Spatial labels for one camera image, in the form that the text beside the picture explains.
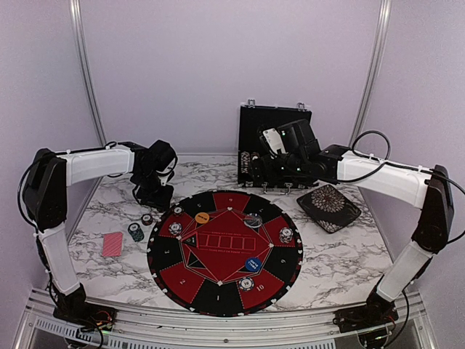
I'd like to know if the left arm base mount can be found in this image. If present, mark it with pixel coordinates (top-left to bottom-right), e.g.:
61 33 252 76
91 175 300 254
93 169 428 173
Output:
51 288 116 330

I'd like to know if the aluminium corner post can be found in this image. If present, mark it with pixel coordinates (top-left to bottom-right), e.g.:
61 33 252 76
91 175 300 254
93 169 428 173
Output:
70 0 107 145
349 0 392 145

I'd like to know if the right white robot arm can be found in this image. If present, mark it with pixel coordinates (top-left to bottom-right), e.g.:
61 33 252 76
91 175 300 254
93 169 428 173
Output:
248 145 454 326

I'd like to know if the red playing card deck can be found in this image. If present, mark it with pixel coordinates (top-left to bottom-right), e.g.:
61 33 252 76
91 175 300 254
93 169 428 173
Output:
101 232 124 257

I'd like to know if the white chip stack seat ten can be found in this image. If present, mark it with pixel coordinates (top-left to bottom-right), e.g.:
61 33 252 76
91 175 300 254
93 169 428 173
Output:
238 277 254 292

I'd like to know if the aluminium front rail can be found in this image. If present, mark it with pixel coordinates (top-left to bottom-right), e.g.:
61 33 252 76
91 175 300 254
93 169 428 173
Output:
10 286 437 349

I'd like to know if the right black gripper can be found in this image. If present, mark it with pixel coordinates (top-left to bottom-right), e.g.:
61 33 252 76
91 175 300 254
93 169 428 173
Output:
248 153 307 185

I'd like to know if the round red black poker mat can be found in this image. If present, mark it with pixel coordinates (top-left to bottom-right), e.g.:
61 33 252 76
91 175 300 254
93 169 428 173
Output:
147 190 303 317

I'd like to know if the clear round button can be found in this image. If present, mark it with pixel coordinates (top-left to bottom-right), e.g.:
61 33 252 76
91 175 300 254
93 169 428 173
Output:
243 214 262 229

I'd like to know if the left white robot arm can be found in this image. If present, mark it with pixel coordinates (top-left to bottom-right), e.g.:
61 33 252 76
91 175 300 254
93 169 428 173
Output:
18 140 178 296

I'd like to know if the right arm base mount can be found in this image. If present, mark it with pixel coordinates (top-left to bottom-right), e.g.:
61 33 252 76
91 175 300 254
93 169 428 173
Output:
333 293 399 333

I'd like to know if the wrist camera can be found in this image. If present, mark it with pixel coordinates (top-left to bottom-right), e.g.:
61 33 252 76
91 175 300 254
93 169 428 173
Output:
258 119 321 159
145 140 178 177

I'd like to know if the black floral square plate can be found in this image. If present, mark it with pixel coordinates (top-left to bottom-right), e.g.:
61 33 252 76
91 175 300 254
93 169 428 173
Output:
296 185 361 234

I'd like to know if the orange dealer button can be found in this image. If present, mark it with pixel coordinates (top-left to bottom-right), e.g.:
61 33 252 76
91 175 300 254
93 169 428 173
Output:
195 212 209 224

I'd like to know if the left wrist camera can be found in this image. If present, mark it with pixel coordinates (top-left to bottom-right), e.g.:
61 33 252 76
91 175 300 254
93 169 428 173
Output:
145 140 178 177

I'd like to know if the black poker chip case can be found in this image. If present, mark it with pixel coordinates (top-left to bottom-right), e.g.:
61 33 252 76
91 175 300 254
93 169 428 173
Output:
237 99 312 189

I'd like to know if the right aluminium corner post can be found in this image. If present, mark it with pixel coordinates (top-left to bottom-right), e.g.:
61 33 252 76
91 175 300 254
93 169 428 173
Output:
349 0 392 145

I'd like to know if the white chips row in case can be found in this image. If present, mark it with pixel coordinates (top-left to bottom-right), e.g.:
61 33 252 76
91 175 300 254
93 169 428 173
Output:
238 151 253 182

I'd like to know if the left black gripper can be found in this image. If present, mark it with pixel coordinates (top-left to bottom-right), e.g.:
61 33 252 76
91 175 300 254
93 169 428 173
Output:
134 170 174 211

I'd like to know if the left aluminium corner post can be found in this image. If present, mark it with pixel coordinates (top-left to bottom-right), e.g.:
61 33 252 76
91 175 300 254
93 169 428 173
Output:
70 0 107 145

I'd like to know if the red poker chip stack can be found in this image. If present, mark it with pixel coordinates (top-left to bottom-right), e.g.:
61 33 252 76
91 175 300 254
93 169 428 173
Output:
141 214 153 226

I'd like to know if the green poker chip stack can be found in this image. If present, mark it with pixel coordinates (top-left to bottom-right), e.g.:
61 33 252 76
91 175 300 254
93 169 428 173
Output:
128 222 145 242

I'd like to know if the white chip stack seat eight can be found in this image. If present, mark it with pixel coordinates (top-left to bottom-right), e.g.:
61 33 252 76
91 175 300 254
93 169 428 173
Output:
279 228 294 244

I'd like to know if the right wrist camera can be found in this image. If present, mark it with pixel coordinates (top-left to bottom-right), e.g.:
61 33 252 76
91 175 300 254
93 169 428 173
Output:
258 119 321 159

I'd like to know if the white chip stack seat four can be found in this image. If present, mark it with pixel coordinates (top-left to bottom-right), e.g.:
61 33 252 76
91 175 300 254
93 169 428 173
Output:
169 222 182 236

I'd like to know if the blue blind button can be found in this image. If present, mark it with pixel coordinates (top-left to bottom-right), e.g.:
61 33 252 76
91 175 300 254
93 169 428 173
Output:
245 257 262 273

